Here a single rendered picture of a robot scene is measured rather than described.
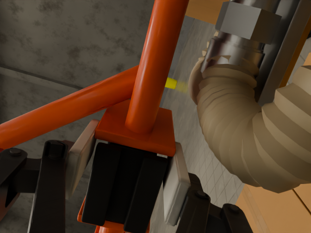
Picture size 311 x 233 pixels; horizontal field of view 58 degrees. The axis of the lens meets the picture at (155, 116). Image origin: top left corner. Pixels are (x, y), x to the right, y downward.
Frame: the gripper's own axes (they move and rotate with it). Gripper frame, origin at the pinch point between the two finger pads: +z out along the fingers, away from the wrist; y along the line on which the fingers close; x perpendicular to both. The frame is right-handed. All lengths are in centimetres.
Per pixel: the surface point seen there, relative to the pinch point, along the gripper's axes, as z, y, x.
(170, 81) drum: 846, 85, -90
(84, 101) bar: 3.1, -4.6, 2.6
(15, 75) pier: 1063, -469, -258
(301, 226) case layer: 49, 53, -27
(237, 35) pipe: 1.5, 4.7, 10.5
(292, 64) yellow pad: 7.9, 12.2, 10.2
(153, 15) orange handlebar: 0.7, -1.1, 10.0
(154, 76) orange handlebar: 0.7, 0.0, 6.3
